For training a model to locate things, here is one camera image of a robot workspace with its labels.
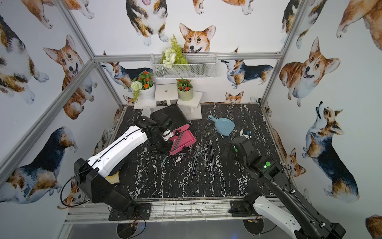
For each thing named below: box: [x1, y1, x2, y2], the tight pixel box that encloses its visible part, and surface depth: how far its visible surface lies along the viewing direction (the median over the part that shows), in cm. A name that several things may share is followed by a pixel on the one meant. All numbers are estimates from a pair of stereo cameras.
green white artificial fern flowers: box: [159, 33, 189, 69], surface depth 82 cm
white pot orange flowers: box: [130, 70, 156, 104], surface depth 95 cm
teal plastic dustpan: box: [207, 115, 236, 136], surface depth 110 cm
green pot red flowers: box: [176, 77, 194, 102], surface depth 98 cm
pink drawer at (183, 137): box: [169, 123, 197, 156], surface depth 94 cm
